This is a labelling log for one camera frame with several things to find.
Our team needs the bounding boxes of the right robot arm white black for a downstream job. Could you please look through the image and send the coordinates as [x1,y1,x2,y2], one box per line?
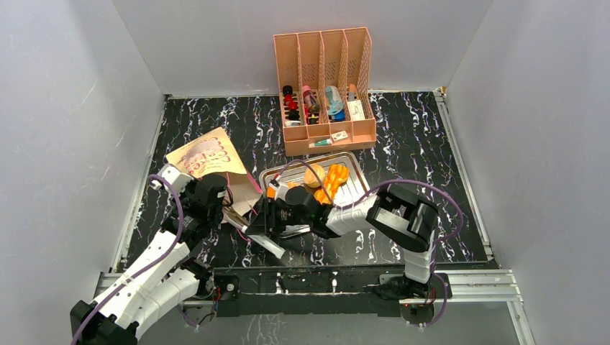
[240,183,438,300]

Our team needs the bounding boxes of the pink bottle in organizer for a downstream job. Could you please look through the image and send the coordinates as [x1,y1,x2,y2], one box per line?
[302,86,320,125]

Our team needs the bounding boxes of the blue tape dispenser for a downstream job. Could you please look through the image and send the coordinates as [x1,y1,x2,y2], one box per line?
[324,86,345,122]

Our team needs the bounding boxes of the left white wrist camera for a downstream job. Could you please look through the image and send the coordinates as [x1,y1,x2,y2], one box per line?
[157,163,194,194]

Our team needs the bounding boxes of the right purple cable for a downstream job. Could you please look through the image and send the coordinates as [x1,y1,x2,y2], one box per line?
[273,159,465,329]

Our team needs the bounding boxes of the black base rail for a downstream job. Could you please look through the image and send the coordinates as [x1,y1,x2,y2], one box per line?
[214,264,405,317]

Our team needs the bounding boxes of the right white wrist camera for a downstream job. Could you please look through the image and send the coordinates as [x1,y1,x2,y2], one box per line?
[268,179,290,200]

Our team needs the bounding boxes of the silver metal tray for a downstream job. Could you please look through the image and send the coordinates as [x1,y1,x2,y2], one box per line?
[258,151,369,239]

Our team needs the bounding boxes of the purple cable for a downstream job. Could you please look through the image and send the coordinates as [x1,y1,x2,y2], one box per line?
[70,174,253,345]
[273,159,465,329]

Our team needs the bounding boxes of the white box in organizer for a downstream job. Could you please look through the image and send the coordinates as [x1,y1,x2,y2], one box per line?
[347,99,366,121]

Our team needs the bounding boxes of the metal tongs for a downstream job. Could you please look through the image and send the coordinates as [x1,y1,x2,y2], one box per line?
[223,208,285,259]

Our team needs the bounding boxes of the small white packet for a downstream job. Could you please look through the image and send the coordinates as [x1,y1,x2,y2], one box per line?
[331,131,349,142]

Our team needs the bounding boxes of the orange desk file organizer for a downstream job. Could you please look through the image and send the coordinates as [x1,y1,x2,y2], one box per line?
[273,27,377,157]

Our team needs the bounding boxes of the green tube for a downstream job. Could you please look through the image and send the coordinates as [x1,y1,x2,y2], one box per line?
[309,138,333,148]

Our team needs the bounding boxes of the black red item in organizer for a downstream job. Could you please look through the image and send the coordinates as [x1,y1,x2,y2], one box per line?
[281,85,302,124]

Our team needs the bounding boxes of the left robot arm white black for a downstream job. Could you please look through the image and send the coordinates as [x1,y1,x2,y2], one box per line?
[70,172,229,344]

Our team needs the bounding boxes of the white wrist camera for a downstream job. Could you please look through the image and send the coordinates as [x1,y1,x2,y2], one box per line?
[157,163,194,194]
[268,179,290,200]

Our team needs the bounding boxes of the orange braided fake bread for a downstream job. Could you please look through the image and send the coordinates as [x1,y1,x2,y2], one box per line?
[314,164,350,204]

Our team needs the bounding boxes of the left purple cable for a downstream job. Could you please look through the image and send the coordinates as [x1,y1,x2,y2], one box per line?
[70,174,253,345]

